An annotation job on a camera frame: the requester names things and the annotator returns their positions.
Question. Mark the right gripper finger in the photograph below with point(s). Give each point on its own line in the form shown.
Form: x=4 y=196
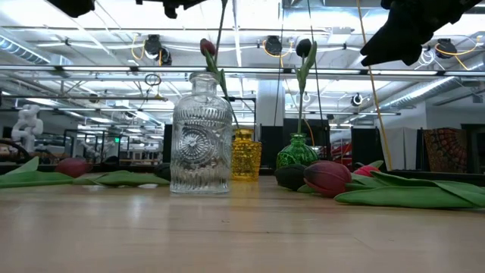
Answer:
x=396 y=47
x=382 y=36

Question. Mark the red artificial tulip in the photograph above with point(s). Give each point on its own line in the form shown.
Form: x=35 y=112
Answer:
x=378 y=164
x=365 y=170
x=221 y=30

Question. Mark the clear glass vase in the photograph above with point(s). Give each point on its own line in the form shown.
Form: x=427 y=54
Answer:
x=201 y=151

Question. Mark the red tulips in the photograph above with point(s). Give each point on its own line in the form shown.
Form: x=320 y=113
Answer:
x=290 y=176

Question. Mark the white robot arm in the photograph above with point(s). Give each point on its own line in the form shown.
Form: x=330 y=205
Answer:
x=27 y=125

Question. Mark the green glass vase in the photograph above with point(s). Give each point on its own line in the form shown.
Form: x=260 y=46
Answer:
x=297 y=153

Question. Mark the yellow glass vase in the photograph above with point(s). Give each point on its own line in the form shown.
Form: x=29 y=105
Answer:
x=248 y=159

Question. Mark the white cloth panel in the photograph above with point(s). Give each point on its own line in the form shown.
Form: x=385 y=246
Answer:
x=401 y=148

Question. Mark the black partition panel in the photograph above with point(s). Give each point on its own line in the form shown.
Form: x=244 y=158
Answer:
x=271 y=146
x=166 y=146
x=365 y=148

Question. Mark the patterned red tapestry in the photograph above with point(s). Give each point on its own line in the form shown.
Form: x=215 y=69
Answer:
x=445 y=149

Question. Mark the red background object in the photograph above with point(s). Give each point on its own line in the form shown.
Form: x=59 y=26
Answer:
x=341 y=151

